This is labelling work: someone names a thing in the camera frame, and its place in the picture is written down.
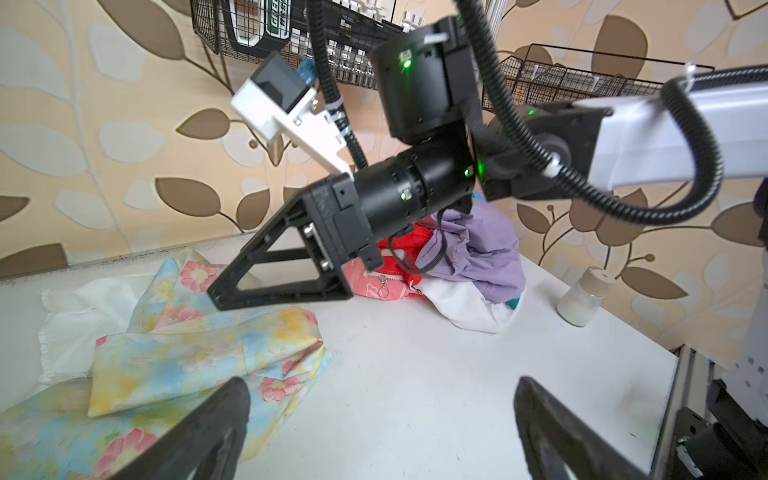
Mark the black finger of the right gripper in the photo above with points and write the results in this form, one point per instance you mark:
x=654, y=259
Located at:
x=297, y=257

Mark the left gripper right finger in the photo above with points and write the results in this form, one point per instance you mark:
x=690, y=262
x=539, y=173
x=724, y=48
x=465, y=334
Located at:
x=559, y=445

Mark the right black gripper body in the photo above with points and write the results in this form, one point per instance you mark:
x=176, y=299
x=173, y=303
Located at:
x=350, y=214

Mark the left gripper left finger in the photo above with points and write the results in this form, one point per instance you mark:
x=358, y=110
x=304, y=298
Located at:
x=204, y=445

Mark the floral pastel cloth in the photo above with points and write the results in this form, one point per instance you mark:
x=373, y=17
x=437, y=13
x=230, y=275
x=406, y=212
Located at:
x=177, y=350

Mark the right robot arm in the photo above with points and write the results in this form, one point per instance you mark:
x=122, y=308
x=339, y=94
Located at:
x=654, y=160

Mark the red cloth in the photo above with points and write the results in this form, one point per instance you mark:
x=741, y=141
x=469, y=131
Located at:
x=407, y=248

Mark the pink patterned cloth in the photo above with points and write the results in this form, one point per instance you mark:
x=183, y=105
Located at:
x=389, y=283

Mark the purple cloth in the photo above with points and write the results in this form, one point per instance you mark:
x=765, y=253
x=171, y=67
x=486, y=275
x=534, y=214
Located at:
x=482, y=248

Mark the blue cloth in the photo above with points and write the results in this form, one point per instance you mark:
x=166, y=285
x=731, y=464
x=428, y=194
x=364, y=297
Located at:
x=513, y=304

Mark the white cloth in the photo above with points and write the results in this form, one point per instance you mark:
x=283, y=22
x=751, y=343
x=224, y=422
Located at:
x=77, y=317

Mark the small white jar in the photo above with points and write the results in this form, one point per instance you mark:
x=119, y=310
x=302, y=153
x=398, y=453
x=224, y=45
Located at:
x=585, y=297

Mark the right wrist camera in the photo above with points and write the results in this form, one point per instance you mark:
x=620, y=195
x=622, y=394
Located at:
x=275, y=100

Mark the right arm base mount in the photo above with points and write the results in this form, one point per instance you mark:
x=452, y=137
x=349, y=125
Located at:
x=715, y=423

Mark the back wire basket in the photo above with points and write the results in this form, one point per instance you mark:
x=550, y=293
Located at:
x=353, y=29

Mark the wire basket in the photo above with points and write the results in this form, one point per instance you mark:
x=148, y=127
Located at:
x=540, y=73
x=353, y=29

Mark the right wire basket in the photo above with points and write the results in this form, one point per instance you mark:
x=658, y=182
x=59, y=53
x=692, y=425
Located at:
x=540, y=73

